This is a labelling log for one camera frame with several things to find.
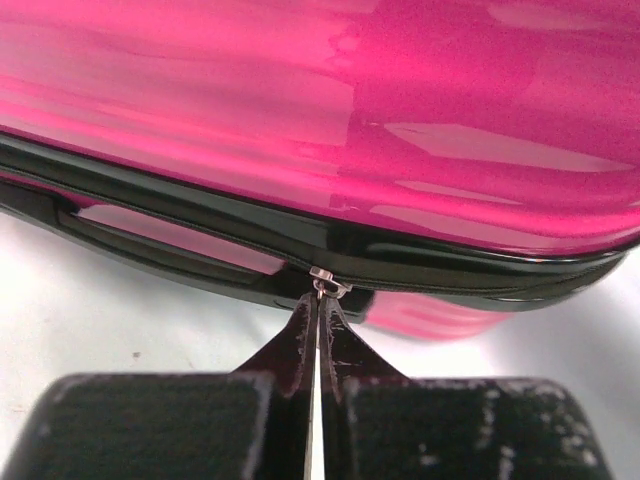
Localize pink and teal kids suitcase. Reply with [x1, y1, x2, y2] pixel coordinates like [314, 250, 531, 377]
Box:
[1, 1, 639, 338]

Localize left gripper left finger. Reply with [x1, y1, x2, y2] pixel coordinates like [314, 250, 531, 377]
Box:
[34, 295, 315, 479]

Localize silver zipper pulls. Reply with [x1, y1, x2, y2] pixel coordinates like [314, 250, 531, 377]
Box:
[309, 266, 352, 300]

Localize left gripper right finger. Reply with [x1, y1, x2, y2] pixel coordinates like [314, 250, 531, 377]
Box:
[318, 297, 612, 479]

